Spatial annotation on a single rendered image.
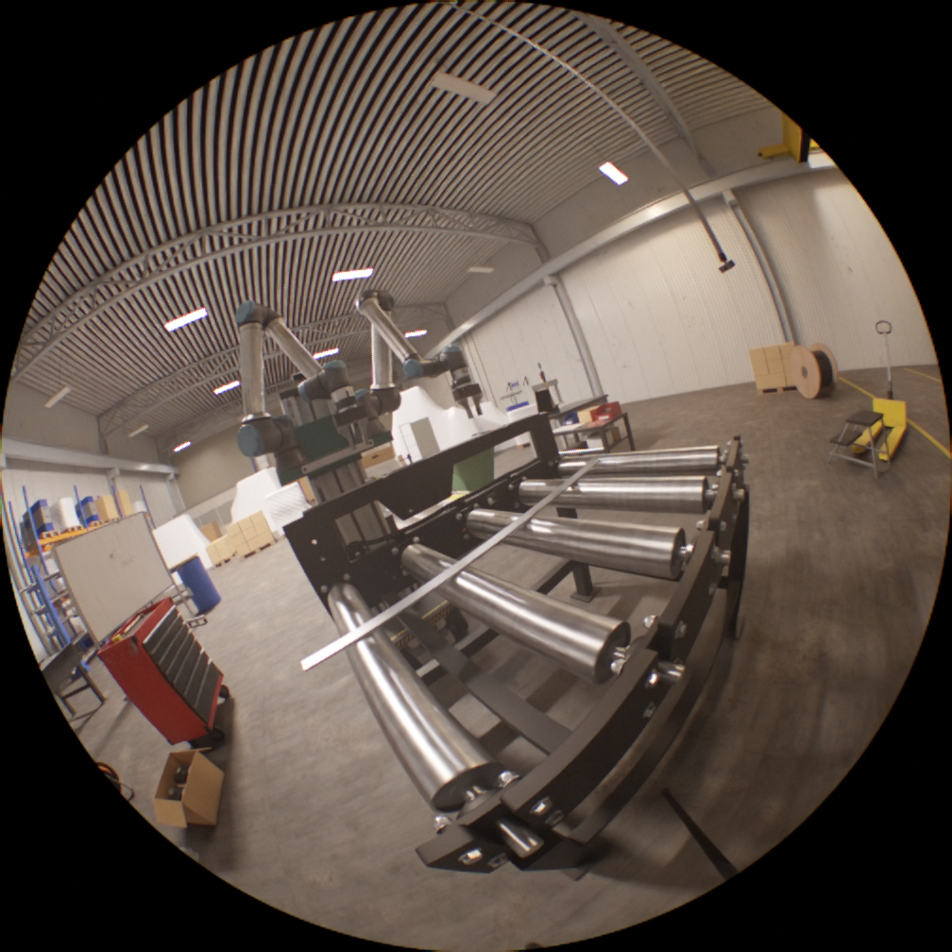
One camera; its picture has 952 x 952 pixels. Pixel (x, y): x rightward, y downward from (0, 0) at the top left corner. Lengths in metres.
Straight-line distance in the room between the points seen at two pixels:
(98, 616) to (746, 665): 5.60
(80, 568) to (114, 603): 0.65
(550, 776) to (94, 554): 4.91
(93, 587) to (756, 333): 14.43
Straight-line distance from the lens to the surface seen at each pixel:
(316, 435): 1.71
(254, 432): 1.38
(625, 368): 11.55
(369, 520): 1.85
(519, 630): 0.56
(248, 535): 9.11
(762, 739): 1.42
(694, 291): 10.78
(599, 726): 0.36
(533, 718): 0.56
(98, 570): 4.90
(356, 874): 1.55
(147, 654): 2.26
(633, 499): 0.98
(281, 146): 8.31
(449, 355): 1.41
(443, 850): 0.36
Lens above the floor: 1.26
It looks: 11 degrees down
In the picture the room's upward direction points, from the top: 20 degrees counter-clockwise
